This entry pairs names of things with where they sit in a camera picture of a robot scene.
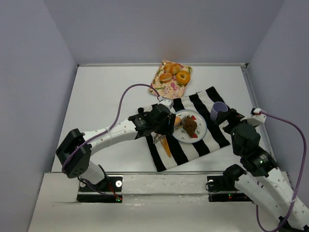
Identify small round bread roll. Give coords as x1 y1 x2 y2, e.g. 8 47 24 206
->
174 116 182 128

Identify lilac plastic cup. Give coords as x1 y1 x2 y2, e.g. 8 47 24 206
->
210 101 228 122

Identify metal serving tongs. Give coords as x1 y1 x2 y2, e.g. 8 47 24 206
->
154 115 185 144

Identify brown chocolate croissant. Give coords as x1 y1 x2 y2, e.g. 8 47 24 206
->
183 116 197 138

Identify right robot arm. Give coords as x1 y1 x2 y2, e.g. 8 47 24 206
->
215 108 309 232

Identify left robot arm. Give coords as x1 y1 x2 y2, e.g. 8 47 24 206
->
56 104 176 190

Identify large striped bread roll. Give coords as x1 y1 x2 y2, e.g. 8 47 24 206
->
163 62 182 75

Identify orange plastic fork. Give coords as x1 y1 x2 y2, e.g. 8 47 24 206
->
160 137 172 158

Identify watermelon pattern plate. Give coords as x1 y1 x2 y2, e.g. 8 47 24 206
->
173 110 207 144

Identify black white striped cloth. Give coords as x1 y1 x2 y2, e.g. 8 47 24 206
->
146 87 231 172

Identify floral rectangular tray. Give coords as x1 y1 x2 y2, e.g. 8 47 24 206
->
151 60 193 99

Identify sesame sandwich bun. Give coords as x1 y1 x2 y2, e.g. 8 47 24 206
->
159 73 173 83

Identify orange bagel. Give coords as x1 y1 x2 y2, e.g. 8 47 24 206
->
176 71 191 85

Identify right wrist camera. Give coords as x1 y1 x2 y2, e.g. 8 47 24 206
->
240 108 267 127

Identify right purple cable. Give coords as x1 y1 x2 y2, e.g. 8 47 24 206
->
258 110 308 232

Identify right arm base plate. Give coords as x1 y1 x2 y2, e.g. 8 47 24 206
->
205 175 252 203

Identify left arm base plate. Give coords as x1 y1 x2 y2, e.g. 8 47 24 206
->
76 175 123 203

